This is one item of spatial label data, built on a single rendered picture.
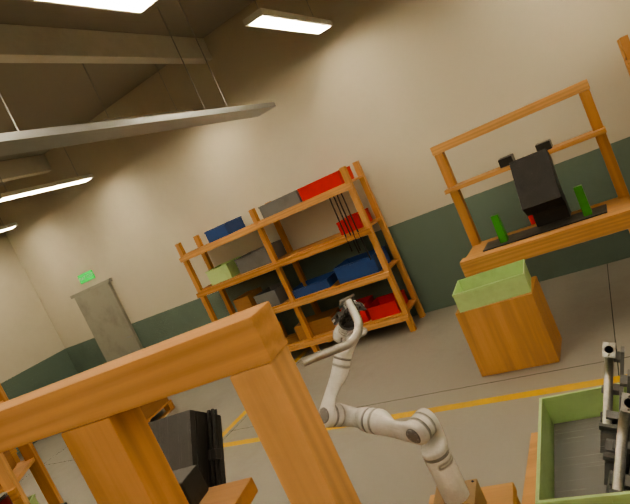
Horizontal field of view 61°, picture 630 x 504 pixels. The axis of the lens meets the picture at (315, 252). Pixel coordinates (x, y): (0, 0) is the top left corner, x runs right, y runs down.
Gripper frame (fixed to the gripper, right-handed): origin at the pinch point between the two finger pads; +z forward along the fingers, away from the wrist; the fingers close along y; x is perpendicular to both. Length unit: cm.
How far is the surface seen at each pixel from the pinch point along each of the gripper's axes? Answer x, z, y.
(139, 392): 19, 68, -61
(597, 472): 83, -22, 50
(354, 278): -175, -449, 128
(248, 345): 24, 81, -38
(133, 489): 32, 53, -71
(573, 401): 62, -42, 68
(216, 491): 37, 34, -59
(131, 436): 23, 57, -67
